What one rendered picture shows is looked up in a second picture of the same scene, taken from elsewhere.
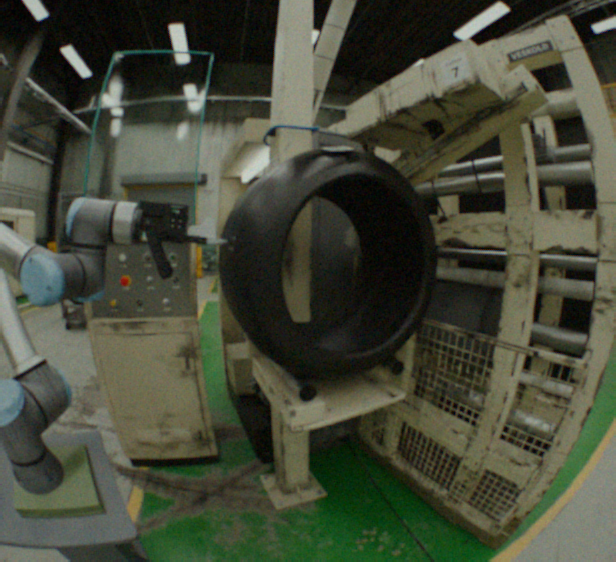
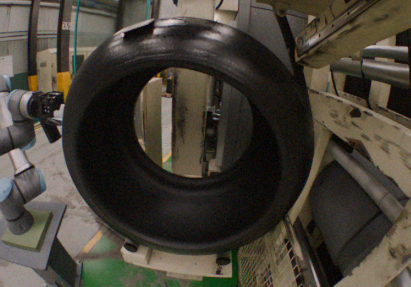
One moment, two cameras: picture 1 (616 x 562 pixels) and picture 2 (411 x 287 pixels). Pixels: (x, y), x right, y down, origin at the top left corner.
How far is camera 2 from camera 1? 55 cm
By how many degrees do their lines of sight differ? 32
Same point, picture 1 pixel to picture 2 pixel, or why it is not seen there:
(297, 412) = (124, 253)
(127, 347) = not seen: hidden behind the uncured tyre
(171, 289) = not seen: hidden behind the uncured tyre
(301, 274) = (192, 134)
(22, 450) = (7, 214)
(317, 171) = (96, 67)
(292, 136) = (190, 2)
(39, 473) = (15, 225)
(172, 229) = (46, 112)
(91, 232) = (14, 114)
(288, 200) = (72, 104)
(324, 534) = not seen: outside the picture
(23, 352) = (18, 163)
